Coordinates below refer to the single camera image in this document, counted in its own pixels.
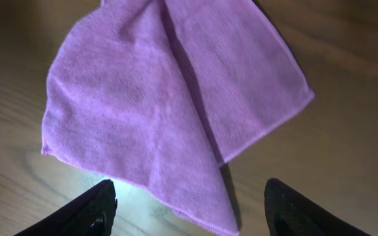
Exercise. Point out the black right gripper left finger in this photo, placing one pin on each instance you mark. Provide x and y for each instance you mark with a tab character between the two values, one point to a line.
90	214

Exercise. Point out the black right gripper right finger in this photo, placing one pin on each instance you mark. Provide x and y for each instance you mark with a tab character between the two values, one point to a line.
289	213

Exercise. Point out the purple cloth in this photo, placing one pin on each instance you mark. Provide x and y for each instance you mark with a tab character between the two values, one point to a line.
162	93

